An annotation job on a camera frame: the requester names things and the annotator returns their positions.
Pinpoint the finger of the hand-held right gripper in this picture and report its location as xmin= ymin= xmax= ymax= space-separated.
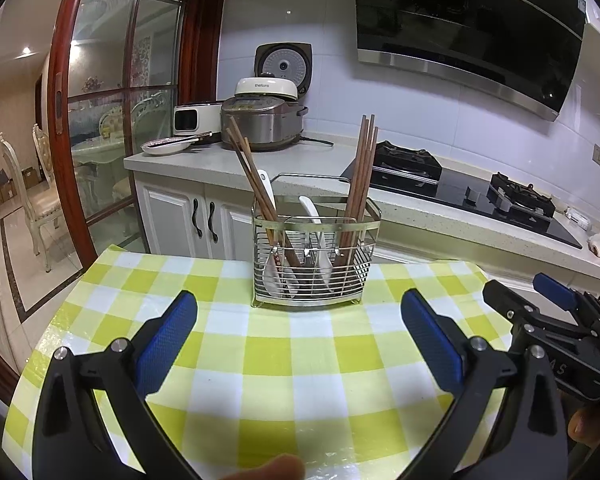
xmin=533 ymin=273 xmax=600 ymax=333
xmin=482 ymin=280 xmax=541 ymax=328

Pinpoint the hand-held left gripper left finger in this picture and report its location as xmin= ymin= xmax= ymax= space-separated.
xmin=32 ymin=290 xmax=203 ymax=480

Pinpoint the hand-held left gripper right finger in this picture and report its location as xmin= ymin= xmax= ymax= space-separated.
xmin=400 ymin=290 xmax=570 ymax=480

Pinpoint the metal wire utensil rack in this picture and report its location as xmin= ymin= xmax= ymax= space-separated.
xmin=251 ymin=172 xmax=382 ymax=308

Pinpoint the white ceramic spoon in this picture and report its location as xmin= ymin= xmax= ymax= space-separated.
xmin=298 ymin=195 xmax=342 ymax=295
xmin=256 ymin=169 xmax=303 ymax=297

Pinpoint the red patterned wooden chopstick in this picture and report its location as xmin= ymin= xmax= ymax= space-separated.
xmin=229 ymin=116 xmax=283 ymax=271
xmin=224 ymin=129 xmax=281 ymax=268

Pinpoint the person's right hand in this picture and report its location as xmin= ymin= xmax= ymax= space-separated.
xmin=567 ymin=404 xmax=600 ymax=445

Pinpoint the person's left hand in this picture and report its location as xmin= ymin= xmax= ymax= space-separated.
xmin=215 ymin=454 xmax=306 ymax=480

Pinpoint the black burner grate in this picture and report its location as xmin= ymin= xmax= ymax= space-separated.
xmin=486 ymin=172 xmax=556 ymax=218
xmin=372 ymin=141 xmax=443 ymax=183

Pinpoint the green white checkered tablecloth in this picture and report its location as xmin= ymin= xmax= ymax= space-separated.
xmin=2 ymin=244 xmax=531 ymax=480

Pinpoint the black glass gas cooktop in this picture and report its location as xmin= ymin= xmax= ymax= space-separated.
xmin=340 ymin=141 xmax=583 ymax=251

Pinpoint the white ornate dining chair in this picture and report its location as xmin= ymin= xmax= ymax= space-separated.
xmin=32 ymin=124 xmax=56 ymax=196
xmin=0 ymin=132 xmax=63 ymax=273

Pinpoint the white plate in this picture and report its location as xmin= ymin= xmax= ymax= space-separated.
xmin=141 ymin=137 xmax=193 ymax=156

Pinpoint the white dining table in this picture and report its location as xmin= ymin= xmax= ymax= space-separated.
xmin=71 ymin=137 xmax=133 ymax=201

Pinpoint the red wooden glass door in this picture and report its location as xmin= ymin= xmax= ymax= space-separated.
xmin=47 ymin=0 xmax=226 ymax=271

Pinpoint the small white kitchen appliance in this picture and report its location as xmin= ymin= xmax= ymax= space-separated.
xmin=173 ymin=102 xmax=224 ymax=136

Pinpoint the black glass range hood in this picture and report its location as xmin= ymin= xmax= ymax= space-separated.
xmin=352 ymin=0 xmax=588 ymax=122

